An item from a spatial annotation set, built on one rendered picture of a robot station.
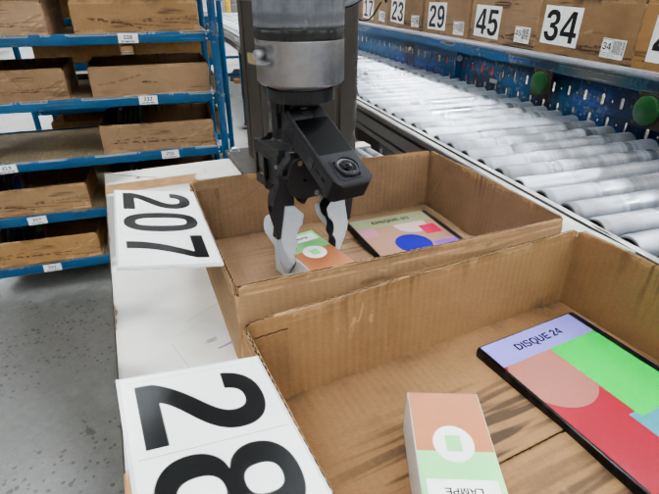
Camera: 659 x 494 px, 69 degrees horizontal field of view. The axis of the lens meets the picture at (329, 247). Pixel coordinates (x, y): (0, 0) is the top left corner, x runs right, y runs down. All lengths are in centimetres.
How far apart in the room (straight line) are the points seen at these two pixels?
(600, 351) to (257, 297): 33
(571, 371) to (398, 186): 41
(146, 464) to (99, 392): 139
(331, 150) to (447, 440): 28
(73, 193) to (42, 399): 75
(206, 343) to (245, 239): 22
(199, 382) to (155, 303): 29
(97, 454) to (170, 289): 92
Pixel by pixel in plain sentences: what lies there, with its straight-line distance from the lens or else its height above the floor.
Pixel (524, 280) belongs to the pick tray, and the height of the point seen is 80.
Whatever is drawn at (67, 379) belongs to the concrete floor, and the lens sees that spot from 176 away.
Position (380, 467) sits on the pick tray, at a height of 76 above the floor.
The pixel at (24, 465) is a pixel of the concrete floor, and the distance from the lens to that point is 157.
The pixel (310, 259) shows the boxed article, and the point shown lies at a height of 80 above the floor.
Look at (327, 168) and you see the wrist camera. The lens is 46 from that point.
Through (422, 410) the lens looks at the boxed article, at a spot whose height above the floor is 80.
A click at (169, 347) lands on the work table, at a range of 54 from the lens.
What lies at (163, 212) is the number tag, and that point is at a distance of 57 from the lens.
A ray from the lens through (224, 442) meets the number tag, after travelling 29.
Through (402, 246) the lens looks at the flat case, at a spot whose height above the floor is 77.
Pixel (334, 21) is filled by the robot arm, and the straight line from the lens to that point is 50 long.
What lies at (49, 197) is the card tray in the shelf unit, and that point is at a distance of 205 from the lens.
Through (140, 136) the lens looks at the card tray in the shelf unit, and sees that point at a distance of 195.
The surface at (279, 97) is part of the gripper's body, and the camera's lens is 51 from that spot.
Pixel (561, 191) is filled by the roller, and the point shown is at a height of 75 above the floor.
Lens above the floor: 108
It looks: 29 degrees down
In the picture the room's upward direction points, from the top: straight up
